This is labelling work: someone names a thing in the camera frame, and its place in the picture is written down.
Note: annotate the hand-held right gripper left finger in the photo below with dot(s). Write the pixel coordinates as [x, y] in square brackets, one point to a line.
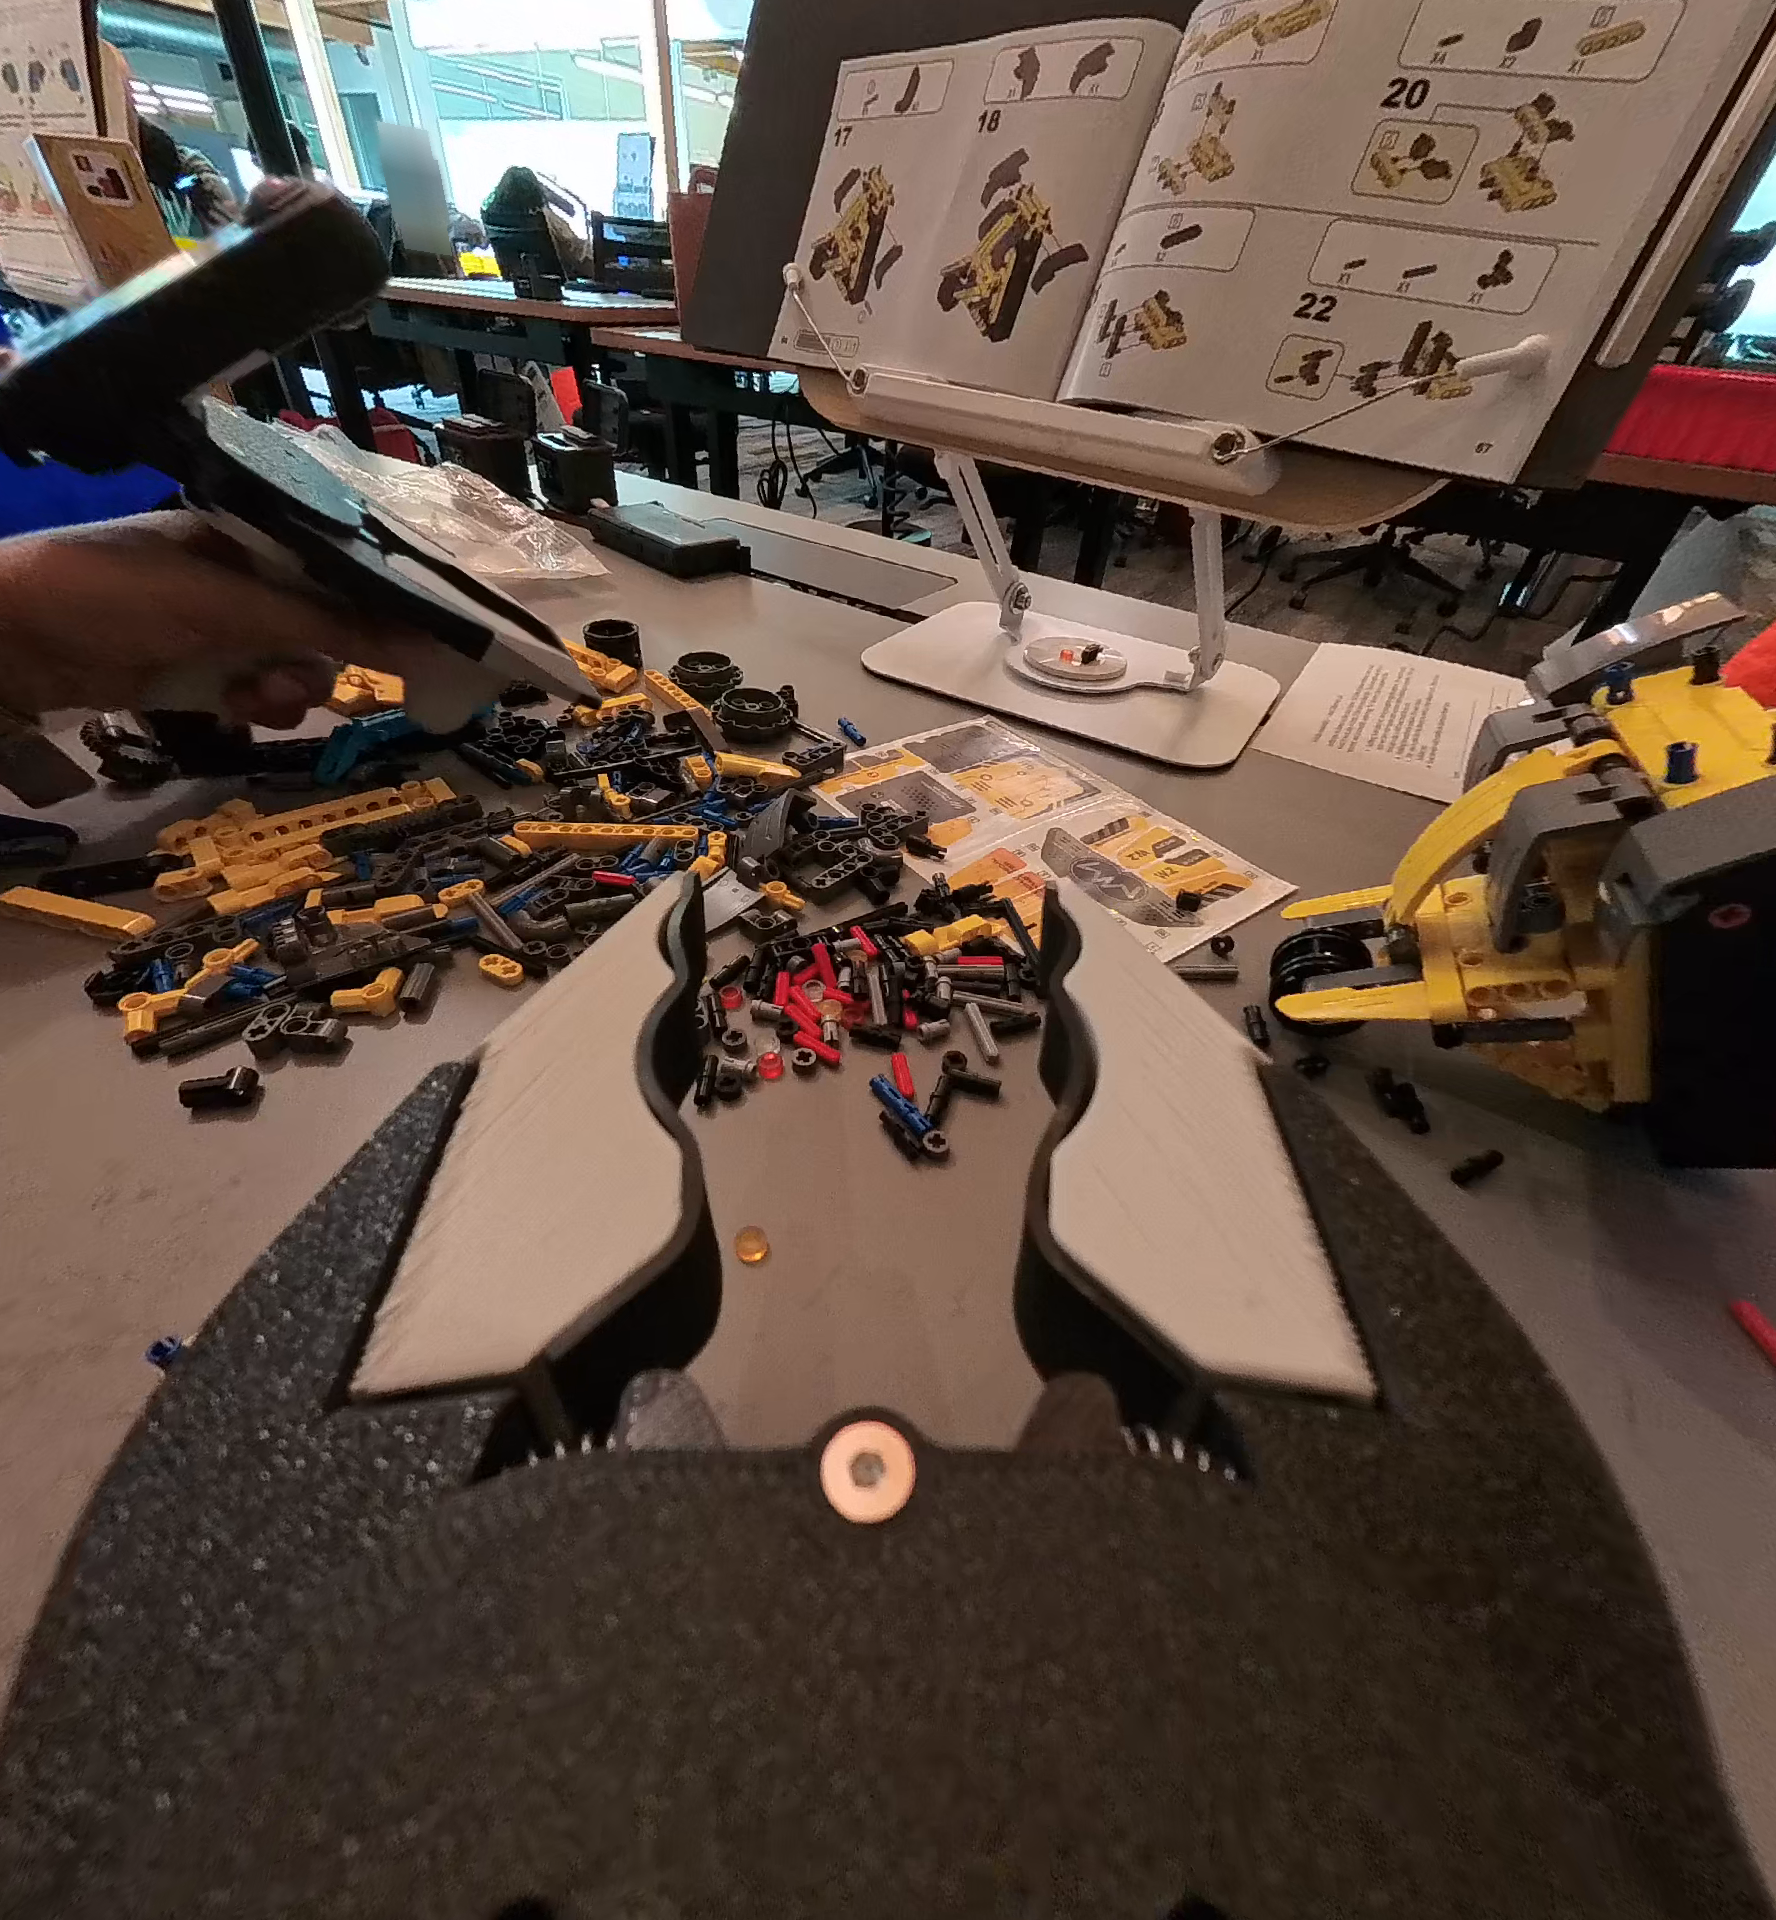
[537, 1185]

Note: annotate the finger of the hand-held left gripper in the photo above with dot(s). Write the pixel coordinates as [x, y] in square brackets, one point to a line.
[424, 615]
[289, 464]

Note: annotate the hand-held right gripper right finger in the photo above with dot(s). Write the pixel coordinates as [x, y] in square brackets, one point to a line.
[1195, 1199]

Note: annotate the pile of toy building pieces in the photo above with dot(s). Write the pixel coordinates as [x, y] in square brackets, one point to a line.
[574, 870]

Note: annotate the person's left hand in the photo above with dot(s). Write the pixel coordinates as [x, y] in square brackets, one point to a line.
[123, 599]

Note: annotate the clear plastic bag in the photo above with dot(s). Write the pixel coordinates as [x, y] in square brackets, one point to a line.
[514, 532]

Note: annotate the brown cardboard box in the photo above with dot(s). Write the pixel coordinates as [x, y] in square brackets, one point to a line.
[109, 203]

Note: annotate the small black box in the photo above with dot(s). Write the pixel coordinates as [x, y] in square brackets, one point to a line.
[576, 466]
[485, 454]

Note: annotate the black double toy pin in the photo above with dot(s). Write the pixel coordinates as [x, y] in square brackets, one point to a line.
[1399, 1100]

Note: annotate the black metal pole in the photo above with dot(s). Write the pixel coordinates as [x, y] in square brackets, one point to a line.
[251, 73]

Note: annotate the white instruction poster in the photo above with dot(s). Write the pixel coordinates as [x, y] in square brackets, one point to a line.
[25, 119]

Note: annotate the black power adapter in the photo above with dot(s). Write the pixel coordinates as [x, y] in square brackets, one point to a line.
[671, 540]

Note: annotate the background wooden desk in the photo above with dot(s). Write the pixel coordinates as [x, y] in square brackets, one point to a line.
[528, 304]

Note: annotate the black toy connector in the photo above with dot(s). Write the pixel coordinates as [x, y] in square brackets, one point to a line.
[221, 1089]

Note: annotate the yellow sticker sheet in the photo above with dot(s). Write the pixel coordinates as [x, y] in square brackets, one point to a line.
[1097, 840]

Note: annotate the yellow toy vehicle model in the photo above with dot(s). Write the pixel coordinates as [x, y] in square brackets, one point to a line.
[1547, 930]

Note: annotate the printed paper sheet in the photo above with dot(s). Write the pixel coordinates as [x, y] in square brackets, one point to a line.
[1407, 721]

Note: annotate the white book stand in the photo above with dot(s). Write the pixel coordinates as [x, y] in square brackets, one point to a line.
[1084, 682]

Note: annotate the red toy pin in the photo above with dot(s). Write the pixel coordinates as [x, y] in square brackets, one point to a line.
[1767, 1336]

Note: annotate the black office chair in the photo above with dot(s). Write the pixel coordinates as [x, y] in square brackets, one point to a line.
[1375, 569]

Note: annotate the red storage bin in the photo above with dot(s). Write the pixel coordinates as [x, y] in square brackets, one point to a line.
[1713, 417]

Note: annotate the open instruction booklet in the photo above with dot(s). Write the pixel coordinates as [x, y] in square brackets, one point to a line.
[1278, 226]

